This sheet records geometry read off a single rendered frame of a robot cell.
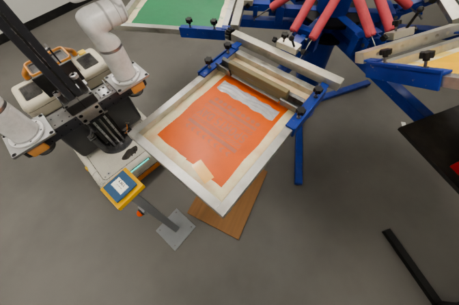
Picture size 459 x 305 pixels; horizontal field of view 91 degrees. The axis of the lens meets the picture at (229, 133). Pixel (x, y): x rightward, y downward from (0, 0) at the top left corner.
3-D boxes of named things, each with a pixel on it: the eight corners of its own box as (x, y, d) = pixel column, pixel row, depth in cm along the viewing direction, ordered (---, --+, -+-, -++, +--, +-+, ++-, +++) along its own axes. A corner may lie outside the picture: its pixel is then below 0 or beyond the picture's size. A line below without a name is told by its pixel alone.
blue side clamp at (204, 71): (205, 84, 126) (203, 75, 120) (199, 80, 128) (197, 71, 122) (238, 56, 138) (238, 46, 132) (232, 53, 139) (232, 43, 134)
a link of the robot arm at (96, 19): (91, 48, 90) (65, 8, 77) (120, 33, 95) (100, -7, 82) (102, 59, 86) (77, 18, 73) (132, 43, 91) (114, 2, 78)
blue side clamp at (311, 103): (292, 137, 105) (295, 129, 99) (283, 132, 107) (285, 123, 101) (322, 98, 117) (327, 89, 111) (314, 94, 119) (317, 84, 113)
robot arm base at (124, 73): (104, 73, 105) (85, 44, 92) (128, 60, 109) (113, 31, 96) (121, 90, 99) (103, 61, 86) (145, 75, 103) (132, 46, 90)
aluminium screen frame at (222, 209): (223, 219, 86) (222, 216, 82) (130, 137, 107) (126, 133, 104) (322, 95, 117) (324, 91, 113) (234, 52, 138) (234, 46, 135)
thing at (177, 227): (175, 251, 166) (114, 226, 85) (156, 230, 174) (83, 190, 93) (196, 226, 174) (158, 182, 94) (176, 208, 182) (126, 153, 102)
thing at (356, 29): (359, 80, 125) (369, 62, 115) (246, 29, 154) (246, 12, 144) (407, 13, 157) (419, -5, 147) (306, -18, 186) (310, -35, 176)
